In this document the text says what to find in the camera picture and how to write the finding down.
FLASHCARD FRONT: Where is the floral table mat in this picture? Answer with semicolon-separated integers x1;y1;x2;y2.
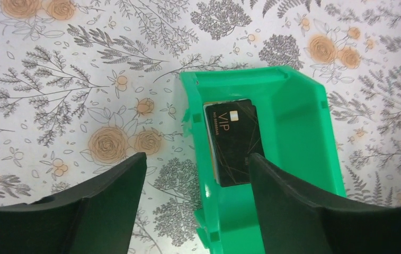
0;1;401;253

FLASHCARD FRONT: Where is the green plastic bin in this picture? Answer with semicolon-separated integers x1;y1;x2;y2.
180;66;346;253

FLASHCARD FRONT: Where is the black VIP card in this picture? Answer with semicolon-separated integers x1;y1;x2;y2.
204;99;264;187

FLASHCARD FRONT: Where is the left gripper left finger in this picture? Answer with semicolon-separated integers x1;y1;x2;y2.
0;152;147;253

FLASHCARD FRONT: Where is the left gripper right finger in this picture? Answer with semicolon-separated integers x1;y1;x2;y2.
249;153;401;253

